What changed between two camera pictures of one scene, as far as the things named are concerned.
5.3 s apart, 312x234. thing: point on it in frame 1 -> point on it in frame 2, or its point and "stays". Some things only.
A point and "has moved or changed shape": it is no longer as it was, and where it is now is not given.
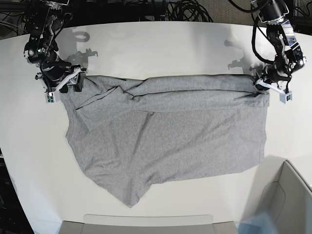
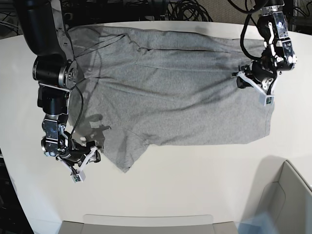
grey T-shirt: x=129 y=133 has moved or changed shape
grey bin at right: x=279 y=189 stays
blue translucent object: x=261 y=224 stays
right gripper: x=59 y=75 -> x=77 y=153
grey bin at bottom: x=163 y=224 stays
